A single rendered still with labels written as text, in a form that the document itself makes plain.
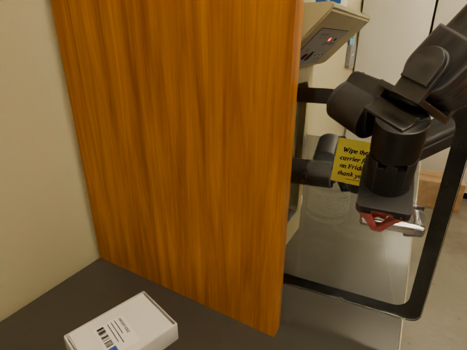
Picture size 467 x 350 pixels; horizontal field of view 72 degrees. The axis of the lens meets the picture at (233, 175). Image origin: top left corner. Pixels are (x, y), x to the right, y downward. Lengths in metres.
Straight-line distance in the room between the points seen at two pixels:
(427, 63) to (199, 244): 0.47
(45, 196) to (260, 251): 0.49
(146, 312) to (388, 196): 0.48
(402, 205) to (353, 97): 0.15
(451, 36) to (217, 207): 0.40
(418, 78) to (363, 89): 0.08
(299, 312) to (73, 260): 0.56
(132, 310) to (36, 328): 0.19
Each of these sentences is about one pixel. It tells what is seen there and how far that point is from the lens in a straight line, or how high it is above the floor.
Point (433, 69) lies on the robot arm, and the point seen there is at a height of 1.43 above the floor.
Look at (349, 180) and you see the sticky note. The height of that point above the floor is 1.24.
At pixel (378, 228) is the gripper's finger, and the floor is 1.20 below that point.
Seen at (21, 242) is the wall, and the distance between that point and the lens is 0.83.
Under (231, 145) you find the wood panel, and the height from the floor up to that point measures 1.31.
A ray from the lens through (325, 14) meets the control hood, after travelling 0.53.
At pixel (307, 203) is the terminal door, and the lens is 0.60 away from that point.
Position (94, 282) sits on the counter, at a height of 0.94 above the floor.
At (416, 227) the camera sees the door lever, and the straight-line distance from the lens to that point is 0.55.
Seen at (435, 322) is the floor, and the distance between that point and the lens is 2.29.
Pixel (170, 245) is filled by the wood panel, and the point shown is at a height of 1.06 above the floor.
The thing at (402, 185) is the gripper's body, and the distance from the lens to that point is 0.45.
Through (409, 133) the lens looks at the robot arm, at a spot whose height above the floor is 1.37.
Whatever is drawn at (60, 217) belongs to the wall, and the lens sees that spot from 0.86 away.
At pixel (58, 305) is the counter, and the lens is 0.82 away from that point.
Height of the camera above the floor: 1.46
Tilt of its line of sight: 23 degrees down
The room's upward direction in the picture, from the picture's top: straight up
